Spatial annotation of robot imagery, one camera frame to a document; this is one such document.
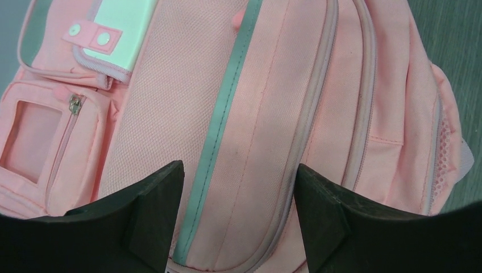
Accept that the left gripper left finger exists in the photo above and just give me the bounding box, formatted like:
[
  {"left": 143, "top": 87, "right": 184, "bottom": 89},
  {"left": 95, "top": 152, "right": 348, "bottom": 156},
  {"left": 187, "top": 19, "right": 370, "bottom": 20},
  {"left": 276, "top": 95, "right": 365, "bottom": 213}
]
[{"left": 1, "top": 160, "right": 184, "bottom": 272}]

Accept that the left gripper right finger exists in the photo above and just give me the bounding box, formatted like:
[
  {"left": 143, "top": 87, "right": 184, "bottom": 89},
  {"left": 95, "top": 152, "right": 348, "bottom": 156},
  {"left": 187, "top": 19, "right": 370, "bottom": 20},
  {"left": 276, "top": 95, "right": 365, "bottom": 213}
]
[{"left": 294, "top": 164, "right": 481, "bottom": 272}]

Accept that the pink student backpack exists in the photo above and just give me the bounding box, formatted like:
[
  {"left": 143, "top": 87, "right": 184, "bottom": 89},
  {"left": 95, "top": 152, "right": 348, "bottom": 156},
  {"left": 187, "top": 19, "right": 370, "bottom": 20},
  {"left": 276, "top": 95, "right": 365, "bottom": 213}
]
[{"left": 1, "top": 1, "right": 474, "bottom": 272}]

